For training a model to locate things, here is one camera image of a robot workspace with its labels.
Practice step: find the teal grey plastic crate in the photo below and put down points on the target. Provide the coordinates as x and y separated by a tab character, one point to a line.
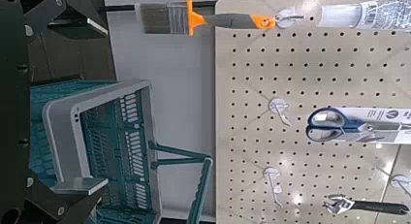
110	146

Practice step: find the black adjustable wrench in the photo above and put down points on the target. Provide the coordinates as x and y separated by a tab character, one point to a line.
374	206

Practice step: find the blue scissors in package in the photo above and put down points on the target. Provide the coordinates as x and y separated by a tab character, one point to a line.
384	114

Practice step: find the white partition panel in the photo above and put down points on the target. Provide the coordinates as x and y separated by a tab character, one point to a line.
177	88

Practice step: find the yellow clamp on stand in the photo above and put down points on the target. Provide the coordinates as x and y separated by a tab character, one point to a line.
232	21

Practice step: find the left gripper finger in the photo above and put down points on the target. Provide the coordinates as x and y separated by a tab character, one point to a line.
74	26
74	185

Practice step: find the white sealant tube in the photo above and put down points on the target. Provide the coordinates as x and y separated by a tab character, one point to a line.
371	14

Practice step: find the beige pegboard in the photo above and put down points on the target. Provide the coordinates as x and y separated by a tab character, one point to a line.
323	72

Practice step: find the white pegboard hook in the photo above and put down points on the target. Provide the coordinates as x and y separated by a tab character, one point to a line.
399	180
277	106
270	174
286	18

